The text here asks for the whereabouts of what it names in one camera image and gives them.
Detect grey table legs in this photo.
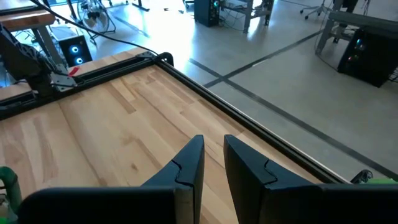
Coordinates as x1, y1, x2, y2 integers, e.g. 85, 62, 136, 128
222, 0, 275, 34

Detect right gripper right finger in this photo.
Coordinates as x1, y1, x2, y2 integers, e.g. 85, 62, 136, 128
223, 134, 321, 224

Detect black hanging cable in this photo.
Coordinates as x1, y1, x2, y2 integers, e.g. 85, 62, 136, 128
29, 0, 160, 56

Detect grey desk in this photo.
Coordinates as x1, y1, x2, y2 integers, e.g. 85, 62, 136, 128
314, 11, 398, 56

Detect office chair base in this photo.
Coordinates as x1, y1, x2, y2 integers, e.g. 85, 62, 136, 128
300, 0, 331, 20

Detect black computer tower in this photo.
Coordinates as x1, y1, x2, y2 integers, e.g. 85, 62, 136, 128
337, 26, 398, 88
194, 0, 222, 28

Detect floor fan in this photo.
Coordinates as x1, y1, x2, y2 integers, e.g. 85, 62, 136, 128
76, 0, 116, 35

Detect wooden background table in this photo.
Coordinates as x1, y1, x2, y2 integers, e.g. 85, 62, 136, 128
0, 9, 65, 68

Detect black tower blue fans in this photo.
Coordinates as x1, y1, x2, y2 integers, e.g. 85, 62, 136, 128
58, 34, 93, 68

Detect succulent in white pot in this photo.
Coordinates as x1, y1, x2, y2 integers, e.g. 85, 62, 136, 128
369, 177, 398, 185

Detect beige canvas green-trimmed gardening bag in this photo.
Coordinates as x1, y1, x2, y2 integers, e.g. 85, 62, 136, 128
0, 166, 23, 224

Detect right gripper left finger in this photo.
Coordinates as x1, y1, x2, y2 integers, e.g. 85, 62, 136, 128
141, 134, 205, 224

